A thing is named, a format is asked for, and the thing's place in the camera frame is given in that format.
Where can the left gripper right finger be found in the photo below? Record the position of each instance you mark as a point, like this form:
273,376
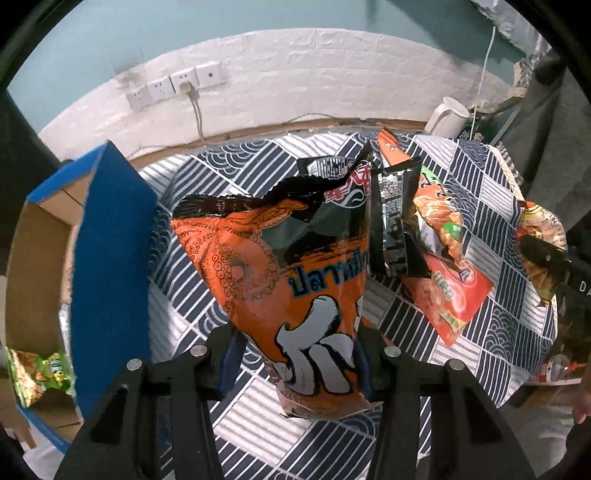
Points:
367,356

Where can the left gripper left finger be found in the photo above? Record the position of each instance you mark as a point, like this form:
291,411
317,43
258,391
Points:
229,366

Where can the orange squid snack bag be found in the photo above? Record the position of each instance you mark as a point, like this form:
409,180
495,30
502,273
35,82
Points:
289,269

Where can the yellow red cracker pack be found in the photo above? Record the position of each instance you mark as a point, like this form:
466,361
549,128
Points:
539,234

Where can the black snack packet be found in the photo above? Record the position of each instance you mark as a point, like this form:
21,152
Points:
394,241

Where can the orange green cracker bag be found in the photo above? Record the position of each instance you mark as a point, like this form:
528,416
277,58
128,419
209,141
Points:
434,214

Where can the red orange snack bag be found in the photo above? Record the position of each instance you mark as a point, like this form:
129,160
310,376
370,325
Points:
448,296

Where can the person's right hand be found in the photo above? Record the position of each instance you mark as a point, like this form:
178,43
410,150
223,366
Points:
581,403

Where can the navy patterned tablecloth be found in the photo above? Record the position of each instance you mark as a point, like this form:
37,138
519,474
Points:
502,346

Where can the blue cardboard box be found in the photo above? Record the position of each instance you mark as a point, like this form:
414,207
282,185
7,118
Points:
77,279

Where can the green popcorn snack bag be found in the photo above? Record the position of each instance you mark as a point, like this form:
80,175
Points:
33,375

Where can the white electric kettle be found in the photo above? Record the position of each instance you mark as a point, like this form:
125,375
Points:
448,119

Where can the white wall socket strip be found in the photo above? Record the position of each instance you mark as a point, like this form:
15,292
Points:
182,82

